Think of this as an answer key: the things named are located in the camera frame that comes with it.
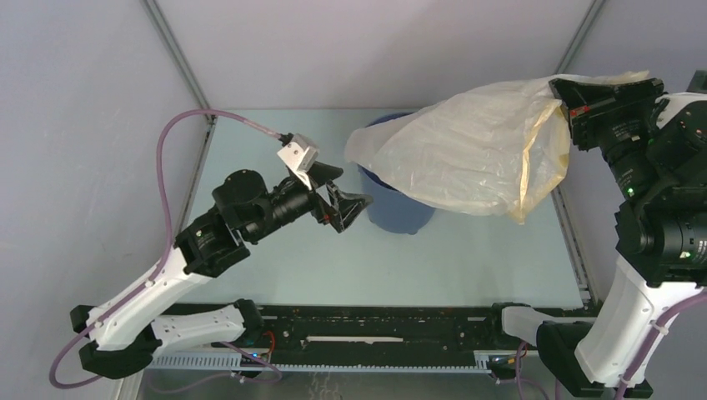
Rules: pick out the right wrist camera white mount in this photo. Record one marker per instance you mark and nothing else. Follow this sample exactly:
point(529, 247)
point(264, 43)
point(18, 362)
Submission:
point(690, 91)

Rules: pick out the aluminium corner profile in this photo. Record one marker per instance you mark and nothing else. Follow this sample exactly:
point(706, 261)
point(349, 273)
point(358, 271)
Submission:
point(576, 43)
point(164, 31)

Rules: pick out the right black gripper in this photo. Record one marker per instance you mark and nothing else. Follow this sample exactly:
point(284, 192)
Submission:
point(589, 102)

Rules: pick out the left circuit board with leds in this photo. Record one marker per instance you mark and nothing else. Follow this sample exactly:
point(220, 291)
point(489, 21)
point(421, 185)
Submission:
point(252, 361)

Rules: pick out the right aluminium corner profile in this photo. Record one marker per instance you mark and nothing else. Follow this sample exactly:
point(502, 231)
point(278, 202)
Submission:
point(576, 43)

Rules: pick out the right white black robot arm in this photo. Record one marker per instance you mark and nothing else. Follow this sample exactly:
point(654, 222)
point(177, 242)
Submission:
point(655, 146)

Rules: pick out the right circuit board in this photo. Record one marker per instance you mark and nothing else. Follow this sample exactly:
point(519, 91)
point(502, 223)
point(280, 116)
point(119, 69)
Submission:
point(504, 362)

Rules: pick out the blue plastic trash bin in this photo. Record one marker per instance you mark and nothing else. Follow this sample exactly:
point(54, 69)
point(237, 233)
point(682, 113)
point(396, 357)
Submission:
point(391, 210)

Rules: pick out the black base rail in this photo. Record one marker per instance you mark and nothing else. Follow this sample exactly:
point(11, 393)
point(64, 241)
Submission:
point(416, 338)

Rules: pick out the translucent white yellow trash bag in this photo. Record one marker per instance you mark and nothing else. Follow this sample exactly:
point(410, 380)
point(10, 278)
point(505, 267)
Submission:
point(499, 149)

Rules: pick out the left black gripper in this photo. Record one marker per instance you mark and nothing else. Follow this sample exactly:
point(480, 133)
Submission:
point(344, 207)

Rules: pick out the left aluminium corner profile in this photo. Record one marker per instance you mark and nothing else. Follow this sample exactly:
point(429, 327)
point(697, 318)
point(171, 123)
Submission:
point(164, 31)

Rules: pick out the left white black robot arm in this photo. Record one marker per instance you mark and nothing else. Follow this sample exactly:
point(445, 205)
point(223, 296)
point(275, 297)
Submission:
point(128, 332)

